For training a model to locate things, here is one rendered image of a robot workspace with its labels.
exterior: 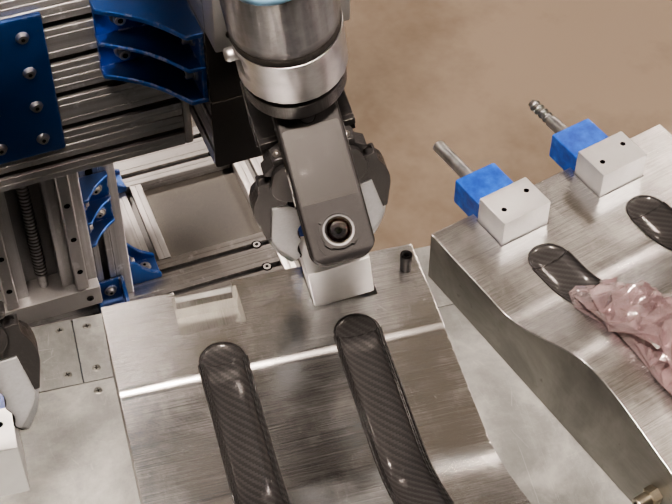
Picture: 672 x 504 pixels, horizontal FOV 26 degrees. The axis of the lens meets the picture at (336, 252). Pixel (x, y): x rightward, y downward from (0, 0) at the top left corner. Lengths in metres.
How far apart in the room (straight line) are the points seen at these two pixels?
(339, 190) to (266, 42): 0.13
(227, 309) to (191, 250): 0.93
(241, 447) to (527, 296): 0.29
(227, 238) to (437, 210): 0.47
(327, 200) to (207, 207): 1.20
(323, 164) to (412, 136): 1.60
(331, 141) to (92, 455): 0.36
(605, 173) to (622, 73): 1.47
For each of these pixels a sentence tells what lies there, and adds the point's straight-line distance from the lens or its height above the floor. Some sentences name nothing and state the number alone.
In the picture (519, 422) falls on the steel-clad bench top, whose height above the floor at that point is 0.80.
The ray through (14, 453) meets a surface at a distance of 1.03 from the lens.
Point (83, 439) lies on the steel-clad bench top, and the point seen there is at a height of 0.80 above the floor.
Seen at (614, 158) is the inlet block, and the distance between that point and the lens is 1.31.
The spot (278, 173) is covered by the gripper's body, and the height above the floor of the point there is 1.06.
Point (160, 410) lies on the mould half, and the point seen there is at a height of 0.89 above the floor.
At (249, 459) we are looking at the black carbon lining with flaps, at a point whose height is 0.88.
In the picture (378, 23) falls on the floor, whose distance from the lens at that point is 2.82.
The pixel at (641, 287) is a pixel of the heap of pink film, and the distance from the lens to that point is 1.18.
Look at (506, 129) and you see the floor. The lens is 2.62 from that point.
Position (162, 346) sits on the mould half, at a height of 0.89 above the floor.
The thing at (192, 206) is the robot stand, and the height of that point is 0.21.
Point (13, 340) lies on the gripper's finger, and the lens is 0.96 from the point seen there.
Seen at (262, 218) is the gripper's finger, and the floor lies 1.00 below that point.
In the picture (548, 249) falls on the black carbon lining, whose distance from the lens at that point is 1.27.
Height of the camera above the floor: 1.79
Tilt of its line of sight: 48 degrees down
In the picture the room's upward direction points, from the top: straight up
